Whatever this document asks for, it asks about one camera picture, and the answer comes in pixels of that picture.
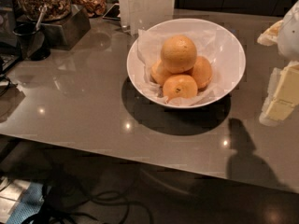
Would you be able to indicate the metal spoon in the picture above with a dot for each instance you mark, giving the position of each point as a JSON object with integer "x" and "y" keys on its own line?
{"x": 43, "y": 10}

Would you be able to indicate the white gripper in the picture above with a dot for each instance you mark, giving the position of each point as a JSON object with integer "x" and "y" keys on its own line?
{"x": 290, "y": 37}

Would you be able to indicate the black cup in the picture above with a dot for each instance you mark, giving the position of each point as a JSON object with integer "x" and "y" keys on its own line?
{"x": 34, "y": 45}

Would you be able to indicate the white paper liner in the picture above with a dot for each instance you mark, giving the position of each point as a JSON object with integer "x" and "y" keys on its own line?
{"x": 218, "y": 47}

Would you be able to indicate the bowl of dried snacks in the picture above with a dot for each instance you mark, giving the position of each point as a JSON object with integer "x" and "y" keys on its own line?
{"x": 94, "y": 8}

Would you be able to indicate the smartphone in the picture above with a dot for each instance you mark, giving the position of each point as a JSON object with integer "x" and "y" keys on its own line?
{"x": 113, "y": 13}

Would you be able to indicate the orange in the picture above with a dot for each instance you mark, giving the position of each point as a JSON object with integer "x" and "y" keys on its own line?
{"x": 201, "y": 72}
{"x": 178, "y": 54}
{"x": 159, "y": 73}
{"x": 180, "y": 86}

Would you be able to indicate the glass jar of nuts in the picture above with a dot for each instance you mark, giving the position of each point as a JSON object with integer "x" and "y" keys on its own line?
{"x": 56, "y": 9}

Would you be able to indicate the blue floor cloth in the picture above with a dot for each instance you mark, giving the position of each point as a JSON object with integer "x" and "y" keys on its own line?
{"x": 28, "y": 207}

